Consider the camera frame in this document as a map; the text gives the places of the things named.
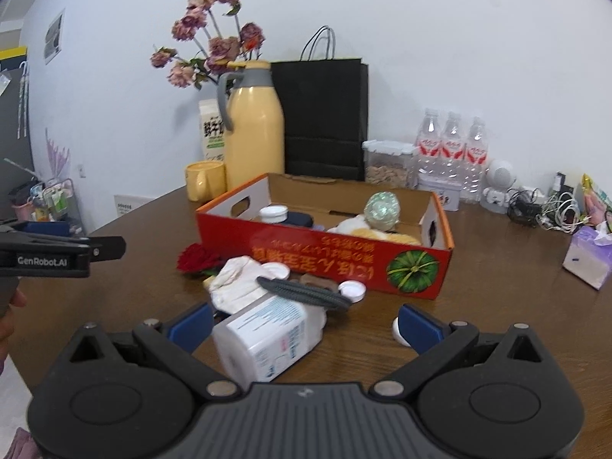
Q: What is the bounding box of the purple plant wall sticker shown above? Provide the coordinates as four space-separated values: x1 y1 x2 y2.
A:
45 128 72 180

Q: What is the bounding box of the clear water bottle red label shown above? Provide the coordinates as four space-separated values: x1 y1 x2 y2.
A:
440 111 467 180
415 108 443 177
461 116 489 204

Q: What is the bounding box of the black upright adapter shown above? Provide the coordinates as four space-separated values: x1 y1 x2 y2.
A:
550 171 572 197

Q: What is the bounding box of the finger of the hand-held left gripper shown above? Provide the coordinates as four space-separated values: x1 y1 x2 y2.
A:
0 233 127 262
0 219 89 240

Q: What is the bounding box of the colourful snack packet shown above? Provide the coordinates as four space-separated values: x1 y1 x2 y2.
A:
581 173 612 230

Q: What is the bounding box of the black paper bag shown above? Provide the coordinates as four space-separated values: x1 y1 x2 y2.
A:
270 25 370 182

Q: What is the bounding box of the yellow and white plush toy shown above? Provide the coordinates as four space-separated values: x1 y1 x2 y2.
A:
327 214 422 246

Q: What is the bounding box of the white plastic wipes pack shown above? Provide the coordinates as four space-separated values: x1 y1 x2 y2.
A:
212 294 327 383

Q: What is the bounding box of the pink garment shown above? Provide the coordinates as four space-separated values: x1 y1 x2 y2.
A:
0 428 40 459

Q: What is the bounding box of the purple tissue pack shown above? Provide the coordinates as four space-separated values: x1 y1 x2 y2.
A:
562 226 612 290

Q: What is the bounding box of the pale printed tin box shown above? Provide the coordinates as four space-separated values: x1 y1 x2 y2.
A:
417 174 463 212

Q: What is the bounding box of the person's left hand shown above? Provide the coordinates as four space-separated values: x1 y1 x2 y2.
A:
0 289 28 374

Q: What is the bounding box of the white cable tangle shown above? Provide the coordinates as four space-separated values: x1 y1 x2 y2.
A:
535 191 581 234

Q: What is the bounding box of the dried pink flower bouquet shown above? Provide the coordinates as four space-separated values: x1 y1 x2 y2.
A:
150 0 266 89

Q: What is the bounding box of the yellow thermos jug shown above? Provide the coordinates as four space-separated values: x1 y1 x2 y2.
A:
216 60 286 192

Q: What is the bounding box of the red cardboard box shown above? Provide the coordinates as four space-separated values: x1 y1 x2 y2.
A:
195 173 454 301

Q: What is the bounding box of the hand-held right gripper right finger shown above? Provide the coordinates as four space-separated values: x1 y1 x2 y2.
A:
369 303 546 401

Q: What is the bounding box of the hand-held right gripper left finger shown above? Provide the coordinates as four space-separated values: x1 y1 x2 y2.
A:
67 303 241 403

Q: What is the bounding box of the framed wall picture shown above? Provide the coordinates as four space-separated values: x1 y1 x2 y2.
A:
44 8 65 65

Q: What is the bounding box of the black cable tangle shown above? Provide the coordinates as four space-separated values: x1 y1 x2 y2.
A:
507 189 543 225

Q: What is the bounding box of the red artificial rose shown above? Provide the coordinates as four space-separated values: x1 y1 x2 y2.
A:
177 244 225 278

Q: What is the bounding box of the white cloth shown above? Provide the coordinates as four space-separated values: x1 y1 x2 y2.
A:
208 256 271 311

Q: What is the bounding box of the white robot-shaped speaker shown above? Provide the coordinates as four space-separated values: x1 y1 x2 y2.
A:
479 159 517 214

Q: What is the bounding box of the white milk carton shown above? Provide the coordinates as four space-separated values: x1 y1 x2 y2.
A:
198 99 228 163

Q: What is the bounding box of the clear lidded food container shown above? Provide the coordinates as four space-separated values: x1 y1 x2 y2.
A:
362 140 417 188

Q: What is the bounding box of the yellow mug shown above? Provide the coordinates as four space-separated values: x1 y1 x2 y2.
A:
186 161 226 202

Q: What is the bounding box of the braided grey cable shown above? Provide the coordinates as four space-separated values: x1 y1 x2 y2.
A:
257 275 353 311

